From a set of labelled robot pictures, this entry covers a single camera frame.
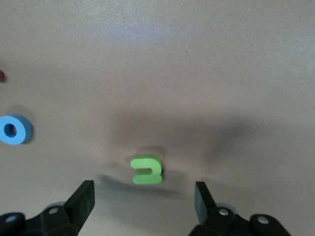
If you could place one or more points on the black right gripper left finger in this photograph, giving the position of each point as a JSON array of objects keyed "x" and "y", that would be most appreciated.
[{"x": 78, "y": 209}]

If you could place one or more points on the blue letter o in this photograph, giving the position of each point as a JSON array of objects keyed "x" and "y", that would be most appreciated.
[{"x": 19, "y": 132}]

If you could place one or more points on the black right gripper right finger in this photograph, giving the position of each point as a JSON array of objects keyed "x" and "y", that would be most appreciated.
[{"x": 205, "y": 209}]

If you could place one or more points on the brown table cover sheet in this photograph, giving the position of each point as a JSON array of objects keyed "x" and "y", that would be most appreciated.
[{"x": 197, "y": 73}]

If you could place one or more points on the green letter u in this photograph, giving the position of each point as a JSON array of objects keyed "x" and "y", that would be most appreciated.
[{"x": 153, "y": 172}]

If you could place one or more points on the dark red letter h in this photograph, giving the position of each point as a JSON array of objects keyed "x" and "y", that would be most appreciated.
[{"x": 2, "y": 75}]

